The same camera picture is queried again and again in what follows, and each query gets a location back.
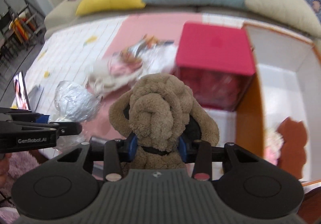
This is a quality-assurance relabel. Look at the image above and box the pink white knitted item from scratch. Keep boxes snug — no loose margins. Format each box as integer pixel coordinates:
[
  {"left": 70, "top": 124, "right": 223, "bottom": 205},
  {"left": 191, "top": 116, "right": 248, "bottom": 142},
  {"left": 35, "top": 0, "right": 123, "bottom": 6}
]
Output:
[{"left": 264, "top": 128, "right": 283, "bottom": 166}]

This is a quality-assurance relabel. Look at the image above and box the cream cloth bag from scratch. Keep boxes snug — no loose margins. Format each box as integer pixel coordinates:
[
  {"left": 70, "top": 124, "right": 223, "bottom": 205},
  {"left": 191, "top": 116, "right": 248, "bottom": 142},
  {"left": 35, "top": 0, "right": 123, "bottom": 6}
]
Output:
[{"left": 85, "top": 59, "right": 140, "bottom": 100}]

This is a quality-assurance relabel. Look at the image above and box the pink cloth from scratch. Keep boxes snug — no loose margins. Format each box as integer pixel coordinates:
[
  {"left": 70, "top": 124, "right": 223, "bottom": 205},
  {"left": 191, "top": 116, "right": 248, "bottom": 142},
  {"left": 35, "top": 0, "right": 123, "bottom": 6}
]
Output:
[{"left": 108, "top": 57, "right": 143, "bottom": 76}]

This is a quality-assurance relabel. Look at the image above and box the foil snack bag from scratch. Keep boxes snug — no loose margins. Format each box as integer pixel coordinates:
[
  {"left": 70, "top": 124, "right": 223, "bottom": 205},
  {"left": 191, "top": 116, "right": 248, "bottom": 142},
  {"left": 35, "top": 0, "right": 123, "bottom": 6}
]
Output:
[{"left": 119, "top": 34, "right": 174, "bottom": 62}]

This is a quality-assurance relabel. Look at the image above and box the smartphone with lit screen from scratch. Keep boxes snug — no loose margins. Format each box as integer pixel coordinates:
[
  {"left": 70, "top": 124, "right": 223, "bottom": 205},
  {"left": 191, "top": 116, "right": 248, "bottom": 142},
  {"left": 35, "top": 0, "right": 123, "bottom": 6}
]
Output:
[{"left": 12, "top": 71, "right": 30, "bottom": 110}]

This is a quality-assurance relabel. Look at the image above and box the silver foil bag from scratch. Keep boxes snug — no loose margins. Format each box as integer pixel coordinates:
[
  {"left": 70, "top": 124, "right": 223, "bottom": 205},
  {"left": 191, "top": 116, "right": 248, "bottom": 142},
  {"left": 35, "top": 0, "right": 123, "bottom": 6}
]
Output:
[{"left": 53, "top": 80, "right": 100, "bottom": 122}]

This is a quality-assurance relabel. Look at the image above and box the beige cushion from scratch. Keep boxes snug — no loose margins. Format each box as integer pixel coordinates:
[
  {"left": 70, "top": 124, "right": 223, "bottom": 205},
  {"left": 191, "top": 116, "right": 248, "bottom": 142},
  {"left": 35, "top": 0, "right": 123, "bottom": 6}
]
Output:
[{"left": 244, "top": 0, "right": 320, "bottom": 38}]

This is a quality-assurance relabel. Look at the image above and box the brown bear plush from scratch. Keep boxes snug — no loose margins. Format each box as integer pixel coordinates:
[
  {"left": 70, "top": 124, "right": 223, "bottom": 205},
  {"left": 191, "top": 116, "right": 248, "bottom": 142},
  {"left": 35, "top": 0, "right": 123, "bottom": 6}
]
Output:
[{"left": 277, "top": 117, "right": 307, "bottom": 179}]

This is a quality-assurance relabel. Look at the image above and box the beige sofa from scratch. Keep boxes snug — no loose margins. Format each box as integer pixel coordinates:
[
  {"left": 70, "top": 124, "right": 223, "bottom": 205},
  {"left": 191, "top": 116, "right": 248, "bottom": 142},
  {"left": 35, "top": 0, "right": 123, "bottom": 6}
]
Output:
[{"left": 43, "top": 0, "right": 321, "bottom": 52}]

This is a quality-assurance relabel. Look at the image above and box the tan plush dog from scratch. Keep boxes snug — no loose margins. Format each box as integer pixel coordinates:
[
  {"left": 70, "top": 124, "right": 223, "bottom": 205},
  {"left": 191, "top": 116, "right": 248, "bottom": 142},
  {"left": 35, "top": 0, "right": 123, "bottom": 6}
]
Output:
[{"left": 109, "top": 73, "right": 220, "bottom": 173}]

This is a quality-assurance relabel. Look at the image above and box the pink fluffy rug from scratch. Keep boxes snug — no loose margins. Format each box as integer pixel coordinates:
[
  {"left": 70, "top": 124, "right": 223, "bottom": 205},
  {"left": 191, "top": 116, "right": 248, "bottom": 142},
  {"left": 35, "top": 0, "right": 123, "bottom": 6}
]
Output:
[{"left": 1, "top": 152, "right": 39, "bottom": 223}]

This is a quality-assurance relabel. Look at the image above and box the checked lemon tablecloth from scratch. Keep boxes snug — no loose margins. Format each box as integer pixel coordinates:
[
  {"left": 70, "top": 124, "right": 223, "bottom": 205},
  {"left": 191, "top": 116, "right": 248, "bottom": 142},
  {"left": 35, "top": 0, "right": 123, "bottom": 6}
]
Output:
[{"left": 25, "top": 12, "right": 245, "bottom": 115}]

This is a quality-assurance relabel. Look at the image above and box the white crumpled tissue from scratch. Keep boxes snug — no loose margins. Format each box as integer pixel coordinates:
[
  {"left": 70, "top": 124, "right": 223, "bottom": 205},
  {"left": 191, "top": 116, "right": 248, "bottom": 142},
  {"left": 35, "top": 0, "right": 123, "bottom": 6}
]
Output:
[{"left": 137, "top": 44, "right": 177, "bottom": 79}]

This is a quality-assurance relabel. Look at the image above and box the red lidded plastic box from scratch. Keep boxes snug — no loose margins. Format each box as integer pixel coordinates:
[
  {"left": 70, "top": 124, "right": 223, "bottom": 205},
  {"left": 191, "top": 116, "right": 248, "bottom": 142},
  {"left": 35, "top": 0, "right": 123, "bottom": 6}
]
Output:
[{"left": 174, "top": 22, "right": 256, "bottom": 111}]

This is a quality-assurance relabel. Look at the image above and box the orange white storage box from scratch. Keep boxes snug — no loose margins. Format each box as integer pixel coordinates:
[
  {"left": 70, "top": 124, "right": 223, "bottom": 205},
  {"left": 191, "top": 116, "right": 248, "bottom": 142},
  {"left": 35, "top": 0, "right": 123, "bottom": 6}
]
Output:
[{"left": 236, "top": 21, "right": 320, "bottom": 183}]

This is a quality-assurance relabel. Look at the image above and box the pink mat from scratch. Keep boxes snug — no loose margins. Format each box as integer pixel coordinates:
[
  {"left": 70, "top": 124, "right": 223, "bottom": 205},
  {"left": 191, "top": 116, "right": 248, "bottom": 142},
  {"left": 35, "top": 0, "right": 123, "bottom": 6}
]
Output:
[{"left": 82, "top": 12, "right": 202, "bottom": 140}]

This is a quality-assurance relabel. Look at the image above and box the black metal rack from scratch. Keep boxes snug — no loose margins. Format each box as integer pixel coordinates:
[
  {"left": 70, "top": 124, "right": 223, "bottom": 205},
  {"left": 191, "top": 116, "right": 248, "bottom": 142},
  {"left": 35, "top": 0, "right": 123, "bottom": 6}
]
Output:
[{"left": 1, "top": 0, "right": 46, "bottom": 66}]

